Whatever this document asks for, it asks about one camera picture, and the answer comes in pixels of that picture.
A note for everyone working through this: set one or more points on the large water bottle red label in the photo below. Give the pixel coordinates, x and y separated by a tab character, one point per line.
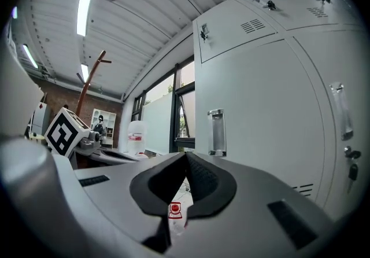
136	141

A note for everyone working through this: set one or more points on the grey metal locker cabinet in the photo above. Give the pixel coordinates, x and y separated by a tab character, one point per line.
260	92

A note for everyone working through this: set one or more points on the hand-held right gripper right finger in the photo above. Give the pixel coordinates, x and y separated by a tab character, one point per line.
254	207

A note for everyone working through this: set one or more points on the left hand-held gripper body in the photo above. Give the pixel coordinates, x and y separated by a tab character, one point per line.
65	132

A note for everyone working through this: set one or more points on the small red-labelled item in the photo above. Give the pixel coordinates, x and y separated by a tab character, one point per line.
174	208

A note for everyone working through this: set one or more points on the long ceiling light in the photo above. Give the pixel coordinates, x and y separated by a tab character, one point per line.
84	72
30	56
84	5

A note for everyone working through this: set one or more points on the black car key with ring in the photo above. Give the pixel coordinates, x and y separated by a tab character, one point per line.
353	171

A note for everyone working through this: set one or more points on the brown wooden coat rack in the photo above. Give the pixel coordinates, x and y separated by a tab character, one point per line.
85	89

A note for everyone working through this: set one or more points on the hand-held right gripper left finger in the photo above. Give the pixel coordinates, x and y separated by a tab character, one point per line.
115	190

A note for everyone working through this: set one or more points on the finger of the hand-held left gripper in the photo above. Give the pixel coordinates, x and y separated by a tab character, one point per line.
115	157

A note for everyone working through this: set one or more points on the black framed window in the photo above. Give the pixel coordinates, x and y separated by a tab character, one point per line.
174	121

